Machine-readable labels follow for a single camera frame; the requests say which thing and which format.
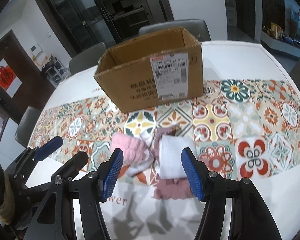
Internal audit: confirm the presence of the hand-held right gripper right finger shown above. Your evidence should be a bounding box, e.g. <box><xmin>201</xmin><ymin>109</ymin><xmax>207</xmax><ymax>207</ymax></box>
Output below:
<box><xmin>181</xmin><ymin>147</ymin><xmax>283</xmax><ymax>240</ymax></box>

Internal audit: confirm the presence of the dark sliding glass door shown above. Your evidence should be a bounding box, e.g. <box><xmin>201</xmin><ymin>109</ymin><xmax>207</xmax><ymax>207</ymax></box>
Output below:
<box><xmin>32</xmin><ymin>0</ymin><xmax>175</xmax><ymax>58</ymax></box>

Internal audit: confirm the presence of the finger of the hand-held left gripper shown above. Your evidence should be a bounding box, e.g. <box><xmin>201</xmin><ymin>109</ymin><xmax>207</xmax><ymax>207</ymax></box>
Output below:
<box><xmin>51</xmin><ymin>152</ymin><xmax>89</xmax><ymax>180</ymax></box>
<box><xmin>27</xmin><ymin>135</ymin><xmax>64</xmax><ymax>161</ymax></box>

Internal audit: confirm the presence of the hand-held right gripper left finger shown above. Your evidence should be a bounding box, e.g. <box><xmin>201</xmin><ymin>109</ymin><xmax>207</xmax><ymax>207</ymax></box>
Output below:
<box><xmin>24</xmin><ymin>148</ymin><xmax>124</xmax><ymax>240</ymax></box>

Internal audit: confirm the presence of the pink fluffy slipper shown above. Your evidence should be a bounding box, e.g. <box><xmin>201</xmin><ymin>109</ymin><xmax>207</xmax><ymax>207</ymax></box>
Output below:
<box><xmin>109</xmin><ymin>133</ymin><xmax>155</xmax><ymax>167</ymax></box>

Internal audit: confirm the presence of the brown wooden door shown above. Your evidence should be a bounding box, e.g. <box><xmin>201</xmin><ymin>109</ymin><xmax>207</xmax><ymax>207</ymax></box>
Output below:
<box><xmin>0</xmin><ymin>30</ymin><xmax>55</xmax><ymax>130</ymax></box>

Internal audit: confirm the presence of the mauve cloth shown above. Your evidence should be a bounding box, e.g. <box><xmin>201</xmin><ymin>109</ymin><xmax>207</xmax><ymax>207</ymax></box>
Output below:
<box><xmin>150</xmin><ymin>126</ymin><xmax>194</xmax><ymax>200</ymax></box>

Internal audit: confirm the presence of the brown cardboard box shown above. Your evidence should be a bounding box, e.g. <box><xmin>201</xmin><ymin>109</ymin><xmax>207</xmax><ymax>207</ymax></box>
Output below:
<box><xmin>94</xmin><ymin>26</ymin><xmax>204</xmax><ymax>114</ymax></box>

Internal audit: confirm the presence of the person's left forearm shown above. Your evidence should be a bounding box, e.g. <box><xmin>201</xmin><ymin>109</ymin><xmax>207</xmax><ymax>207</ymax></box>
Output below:
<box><xmin>0</xmin><ymin>130</ymin><xmax>15</xmax><ymax>240</ymax></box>

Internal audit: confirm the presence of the cluttered storage cart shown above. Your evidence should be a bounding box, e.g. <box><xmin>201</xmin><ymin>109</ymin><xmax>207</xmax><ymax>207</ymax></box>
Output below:
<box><xmin>37</xmin><ymin>55</ymin><xmax>70</xmax><ymax>85</ymax></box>

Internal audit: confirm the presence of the white low cabinet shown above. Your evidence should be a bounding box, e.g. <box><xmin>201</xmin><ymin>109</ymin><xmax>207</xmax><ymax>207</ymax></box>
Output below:
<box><xmin>260</xmin><ymin>29</ymin><xmax>300</xmax><ymax>60</ymax></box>

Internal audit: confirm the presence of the red and white door poster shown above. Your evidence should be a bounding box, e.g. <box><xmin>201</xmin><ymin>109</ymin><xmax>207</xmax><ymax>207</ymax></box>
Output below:
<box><xmin>0</xmin><ymin>59</ymin><xmax>23</xmax><ymax>98</ymax></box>

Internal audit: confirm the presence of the dark slatted wall panel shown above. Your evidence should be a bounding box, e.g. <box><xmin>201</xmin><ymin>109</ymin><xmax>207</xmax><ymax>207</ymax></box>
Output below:
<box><xmin>234</xmin><ymin>0</ymin><xmax>287</xmax><ymax>39</ymax></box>

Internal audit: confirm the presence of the white cloth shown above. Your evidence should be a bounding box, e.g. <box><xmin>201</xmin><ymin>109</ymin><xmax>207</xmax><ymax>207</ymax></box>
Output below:
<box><xmin>159</xmin><ymin>135</ymin><xmax>197</xmax><ymax>180</ymax></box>

